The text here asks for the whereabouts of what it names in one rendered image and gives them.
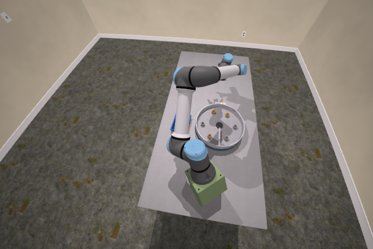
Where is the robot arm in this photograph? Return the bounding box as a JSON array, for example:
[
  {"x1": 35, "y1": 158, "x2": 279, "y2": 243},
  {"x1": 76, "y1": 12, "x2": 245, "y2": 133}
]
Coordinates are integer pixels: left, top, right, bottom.
[{"x1": 167, "y1": 53, "x2": 247, "y2": 185}]

